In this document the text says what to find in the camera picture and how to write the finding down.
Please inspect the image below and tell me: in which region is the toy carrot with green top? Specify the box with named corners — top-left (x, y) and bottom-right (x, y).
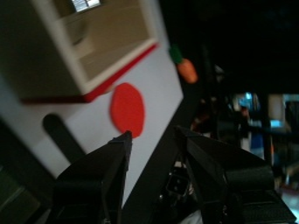
top-left (168, 43), bottom-right (200, 85)

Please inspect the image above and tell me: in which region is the white cutting board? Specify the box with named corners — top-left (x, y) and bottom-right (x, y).
top-left (0, 36), bottom-right (184, 208)

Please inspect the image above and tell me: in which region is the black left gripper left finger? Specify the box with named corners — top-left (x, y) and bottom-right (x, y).
top-left (45, 130), bottom-right (135, 224)

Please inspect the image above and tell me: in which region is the flat orange dough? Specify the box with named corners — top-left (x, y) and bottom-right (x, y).
top-left (108, 81), bottom-right (145, 139)

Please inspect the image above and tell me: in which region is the light wooden drawer cabinet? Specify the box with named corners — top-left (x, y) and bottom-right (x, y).
top-left (0, 0), bottom-right (160, 101)

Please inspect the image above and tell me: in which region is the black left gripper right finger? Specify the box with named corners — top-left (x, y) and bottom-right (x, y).
top-left (173, 125), bottom-right (298, 224)

